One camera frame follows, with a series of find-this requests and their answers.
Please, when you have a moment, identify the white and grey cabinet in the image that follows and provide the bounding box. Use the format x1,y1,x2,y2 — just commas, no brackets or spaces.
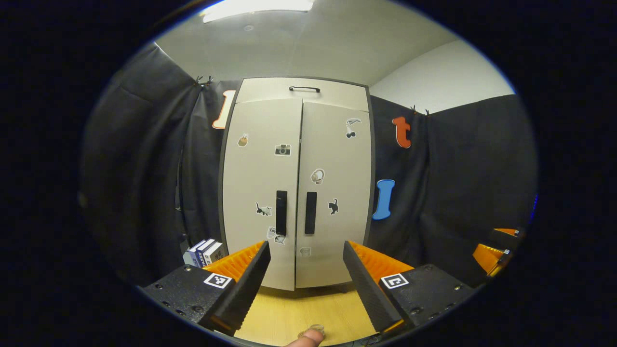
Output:
218,76,376,295

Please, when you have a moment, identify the blue cardboard box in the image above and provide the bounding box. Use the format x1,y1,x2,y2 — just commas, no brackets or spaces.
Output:
183,239,213,267

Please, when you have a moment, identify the black door handle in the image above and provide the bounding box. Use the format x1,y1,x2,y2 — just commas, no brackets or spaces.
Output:
275,190,288,237
304,191,318,235

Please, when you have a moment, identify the white cabinet door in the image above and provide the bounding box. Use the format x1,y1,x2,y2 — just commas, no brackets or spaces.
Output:
223,98,303,292
295,100,374,289

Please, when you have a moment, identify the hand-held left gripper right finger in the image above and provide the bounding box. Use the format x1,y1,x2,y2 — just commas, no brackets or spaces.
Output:
342,240,478,335

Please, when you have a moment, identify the black backdrop cloth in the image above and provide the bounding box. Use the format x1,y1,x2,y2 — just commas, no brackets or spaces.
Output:
80,42,538,290

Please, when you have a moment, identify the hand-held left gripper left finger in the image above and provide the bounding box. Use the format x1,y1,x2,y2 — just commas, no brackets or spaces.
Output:
136,240,271,337

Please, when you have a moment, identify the white cabinet drawer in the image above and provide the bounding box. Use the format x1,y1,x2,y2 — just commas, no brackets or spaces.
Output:
235,77,369,112

